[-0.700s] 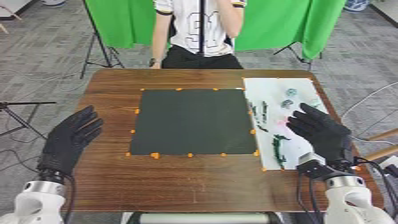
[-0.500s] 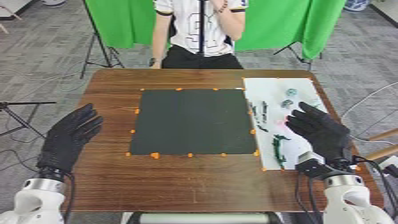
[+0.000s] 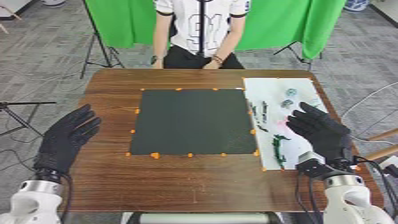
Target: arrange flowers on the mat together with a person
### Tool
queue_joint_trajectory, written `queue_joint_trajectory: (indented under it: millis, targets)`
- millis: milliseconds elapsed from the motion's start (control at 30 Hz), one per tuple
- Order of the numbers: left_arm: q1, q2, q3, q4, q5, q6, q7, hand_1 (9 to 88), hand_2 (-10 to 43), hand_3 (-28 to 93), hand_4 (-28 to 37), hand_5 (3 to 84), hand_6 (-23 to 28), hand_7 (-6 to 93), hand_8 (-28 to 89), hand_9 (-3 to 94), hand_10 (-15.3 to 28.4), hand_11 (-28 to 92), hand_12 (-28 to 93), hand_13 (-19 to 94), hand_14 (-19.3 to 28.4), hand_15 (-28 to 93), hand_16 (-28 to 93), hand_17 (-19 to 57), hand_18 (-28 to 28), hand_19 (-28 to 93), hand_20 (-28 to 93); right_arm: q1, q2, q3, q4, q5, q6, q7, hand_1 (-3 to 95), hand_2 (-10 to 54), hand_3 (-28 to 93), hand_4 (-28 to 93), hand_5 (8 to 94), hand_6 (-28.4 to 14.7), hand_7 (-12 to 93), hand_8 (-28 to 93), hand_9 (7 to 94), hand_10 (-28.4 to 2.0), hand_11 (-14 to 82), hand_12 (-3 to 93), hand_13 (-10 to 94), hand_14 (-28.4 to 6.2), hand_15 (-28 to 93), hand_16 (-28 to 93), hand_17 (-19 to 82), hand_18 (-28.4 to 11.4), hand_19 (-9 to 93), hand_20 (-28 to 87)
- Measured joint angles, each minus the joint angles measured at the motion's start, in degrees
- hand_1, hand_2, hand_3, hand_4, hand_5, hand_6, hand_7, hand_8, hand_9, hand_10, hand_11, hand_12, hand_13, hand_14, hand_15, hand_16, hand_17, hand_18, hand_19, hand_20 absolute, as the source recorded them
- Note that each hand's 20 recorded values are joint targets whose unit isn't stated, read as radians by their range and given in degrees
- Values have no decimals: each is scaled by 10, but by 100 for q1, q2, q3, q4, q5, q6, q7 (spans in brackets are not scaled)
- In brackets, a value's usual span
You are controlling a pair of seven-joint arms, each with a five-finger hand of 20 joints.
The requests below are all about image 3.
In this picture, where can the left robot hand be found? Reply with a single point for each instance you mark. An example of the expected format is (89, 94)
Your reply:
(64, 140)

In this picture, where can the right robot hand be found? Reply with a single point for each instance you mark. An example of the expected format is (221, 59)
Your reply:
(322, 133)

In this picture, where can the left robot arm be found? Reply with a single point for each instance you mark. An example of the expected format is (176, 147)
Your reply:
(32, 200)

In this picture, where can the dark mat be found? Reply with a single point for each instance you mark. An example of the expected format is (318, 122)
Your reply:
(192, 123)

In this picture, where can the person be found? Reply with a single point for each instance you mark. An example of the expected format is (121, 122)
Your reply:
(183, 20)

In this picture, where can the black tripod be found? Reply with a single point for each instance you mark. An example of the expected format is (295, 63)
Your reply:
(18, 116)

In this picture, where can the white sheet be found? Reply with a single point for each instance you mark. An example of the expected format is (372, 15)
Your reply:
(272, 88)

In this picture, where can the black stand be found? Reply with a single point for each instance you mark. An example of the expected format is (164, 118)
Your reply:
(201, 30)
(297, 52)
(102, 46)

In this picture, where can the pale grey bar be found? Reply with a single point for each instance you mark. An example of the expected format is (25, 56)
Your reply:
(201, 218)

